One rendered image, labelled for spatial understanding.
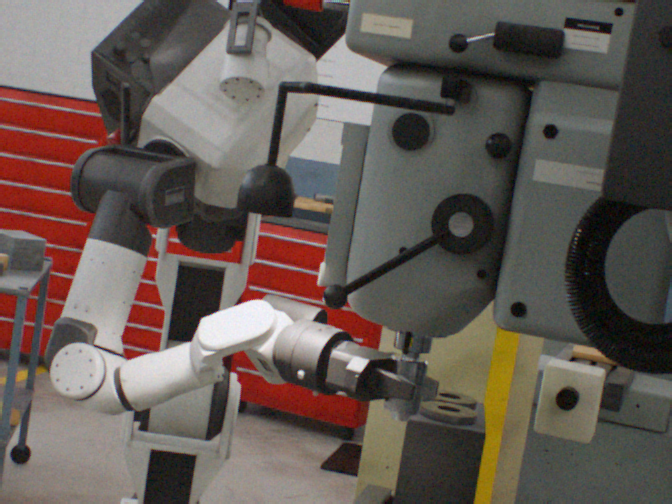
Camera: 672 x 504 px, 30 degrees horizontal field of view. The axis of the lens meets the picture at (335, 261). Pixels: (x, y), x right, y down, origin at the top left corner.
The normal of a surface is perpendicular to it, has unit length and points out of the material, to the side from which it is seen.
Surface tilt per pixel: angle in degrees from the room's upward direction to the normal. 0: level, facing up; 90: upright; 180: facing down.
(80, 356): 73
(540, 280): 90
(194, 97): 58
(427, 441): 90
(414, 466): 90
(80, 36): 90
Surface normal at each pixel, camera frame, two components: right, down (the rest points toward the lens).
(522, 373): -0.22, 0.07
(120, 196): -0.40, -0.26
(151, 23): 0.15, -0.41
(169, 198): 0.87, 0.19
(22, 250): 0.65, 0.18
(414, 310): -0.27, 0.58
